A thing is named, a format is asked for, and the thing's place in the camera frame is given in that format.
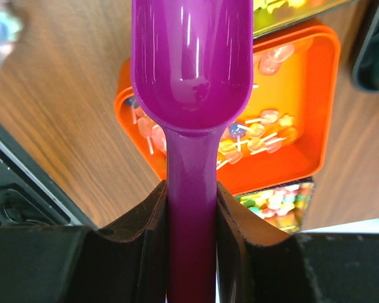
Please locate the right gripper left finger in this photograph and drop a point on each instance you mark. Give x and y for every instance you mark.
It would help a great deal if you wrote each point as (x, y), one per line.
(124, 261)

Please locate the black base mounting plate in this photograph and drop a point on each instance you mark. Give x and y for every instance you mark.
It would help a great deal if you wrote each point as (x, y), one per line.
(28, 196)

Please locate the orange plastic candy box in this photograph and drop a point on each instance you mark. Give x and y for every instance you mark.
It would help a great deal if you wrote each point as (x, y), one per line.
(294, 73)

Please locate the gummy candy tin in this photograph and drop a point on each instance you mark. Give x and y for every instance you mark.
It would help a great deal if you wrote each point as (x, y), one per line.
(270, 16)

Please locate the star candy tin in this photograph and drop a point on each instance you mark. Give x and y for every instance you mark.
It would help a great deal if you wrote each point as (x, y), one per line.
(282, 206)

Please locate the purple plastic scoop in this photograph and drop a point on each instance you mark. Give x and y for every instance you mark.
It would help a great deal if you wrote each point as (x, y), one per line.
(192, 73)

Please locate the clear glass jar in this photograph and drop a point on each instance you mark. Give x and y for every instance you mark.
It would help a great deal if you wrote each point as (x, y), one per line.
(11, 27)

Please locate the black serving tray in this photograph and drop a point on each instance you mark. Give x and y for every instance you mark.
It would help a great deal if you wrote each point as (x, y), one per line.
(364, 59)

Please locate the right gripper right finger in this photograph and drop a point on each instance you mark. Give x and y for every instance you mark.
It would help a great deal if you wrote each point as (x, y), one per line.
(258, 262)

